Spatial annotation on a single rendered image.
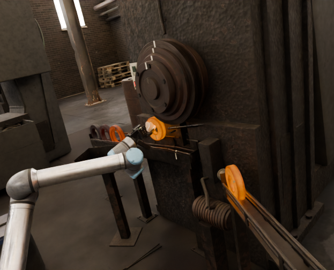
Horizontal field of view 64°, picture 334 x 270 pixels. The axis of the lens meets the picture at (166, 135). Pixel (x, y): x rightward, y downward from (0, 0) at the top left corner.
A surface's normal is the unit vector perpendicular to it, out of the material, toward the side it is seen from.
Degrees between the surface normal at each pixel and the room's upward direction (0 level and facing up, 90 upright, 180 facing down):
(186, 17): 90
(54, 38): 90
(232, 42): 90
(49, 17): 90
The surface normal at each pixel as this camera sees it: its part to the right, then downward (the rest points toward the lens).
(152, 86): -0.72, 0.36
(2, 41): 0.76, 0.07
